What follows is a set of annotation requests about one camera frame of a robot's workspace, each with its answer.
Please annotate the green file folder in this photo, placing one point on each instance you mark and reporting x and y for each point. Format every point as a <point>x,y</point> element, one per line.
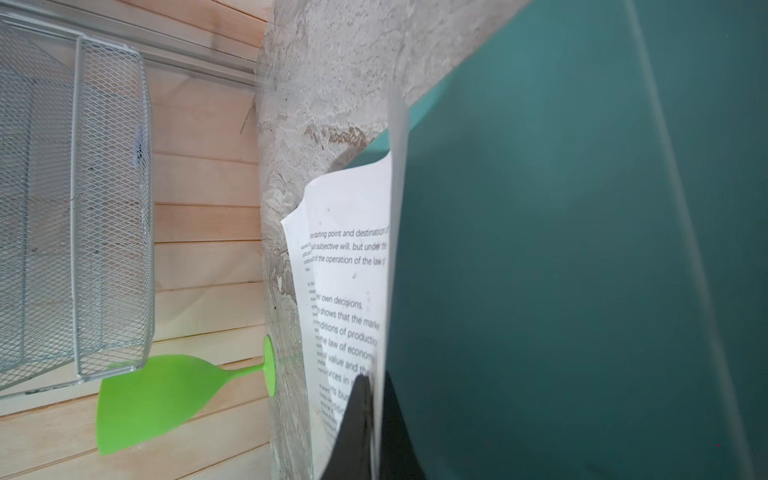
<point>581,280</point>

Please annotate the white wire mesh shelf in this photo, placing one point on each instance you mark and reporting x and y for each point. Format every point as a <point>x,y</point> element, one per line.
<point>77,241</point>

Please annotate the green plastic goblet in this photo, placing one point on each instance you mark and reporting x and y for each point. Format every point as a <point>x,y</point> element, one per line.
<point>168,391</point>

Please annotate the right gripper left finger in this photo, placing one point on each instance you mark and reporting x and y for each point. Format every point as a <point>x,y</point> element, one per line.
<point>351,456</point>

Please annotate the printed paper sheet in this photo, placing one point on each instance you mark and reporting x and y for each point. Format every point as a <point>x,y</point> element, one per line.
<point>342,244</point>

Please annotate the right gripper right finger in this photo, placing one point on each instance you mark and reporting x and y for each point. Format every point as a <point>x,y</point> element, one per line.
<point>398,460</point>

